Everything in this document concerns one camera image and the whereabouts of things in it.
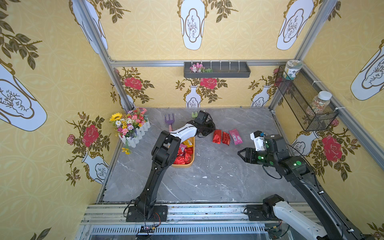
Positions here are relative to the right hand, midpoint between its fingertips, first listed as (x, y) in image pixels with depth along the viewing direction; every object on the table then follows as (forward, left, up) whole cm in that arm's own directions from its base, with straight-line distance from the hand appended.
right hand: (243, 151), depth 74 cm
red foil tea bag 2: (+19, +4, -18) cm, 26 cm away
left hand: (+27, +14, -15) cm, 33 cm away
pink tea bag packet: (+20, -2, -17) cm, 27 cm away
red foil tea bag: (+18, +11, -15) cm, 26 cm away
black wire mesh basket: (+37, -38, +7) cm, 53 cm away
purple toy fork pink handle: (+34, +45, -20) cm, 60 cm away
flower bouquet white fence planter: (+16, +63, -3) cm, 65 cm away
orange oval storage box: (+2, +30, -16) cm, 34 cm away
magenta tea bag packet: (+9, +32, -14) cm, 36 cm away
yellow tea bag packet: (+13, +29, -15) cm, 35 cm away
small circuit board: (-32, +46, -22) cm, 61 cm away
